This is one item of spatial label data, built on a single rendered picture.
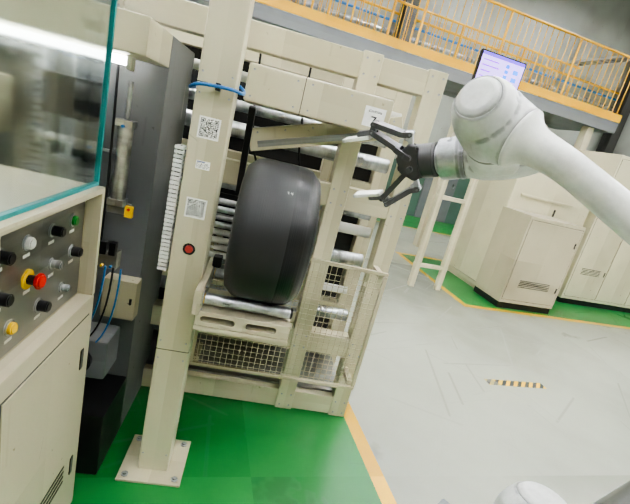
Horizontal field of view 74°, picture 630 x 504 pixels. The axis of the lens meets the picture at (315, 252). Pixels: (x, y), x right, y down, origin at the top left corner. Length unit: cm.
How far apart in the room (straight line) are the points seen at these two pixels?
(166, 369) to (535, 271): 509
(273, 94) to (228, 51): 32
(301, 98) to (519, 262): 456
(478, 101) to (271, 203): 87
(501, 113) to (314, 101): 119
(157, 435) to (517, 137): 182
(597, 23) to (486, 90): 1418
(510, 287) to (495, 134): 531
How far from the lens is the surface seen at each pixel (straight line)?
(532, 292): 627
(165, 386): 194
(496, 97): 72
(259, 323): 163
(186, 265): 168
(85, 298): 157
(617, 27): 1537
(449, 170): 93
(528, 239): 589
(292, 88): 182
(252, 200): 144
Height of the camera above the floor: 159
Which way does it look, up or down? 16 degrees down
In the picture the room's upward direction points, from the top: 14 degrees clockwise
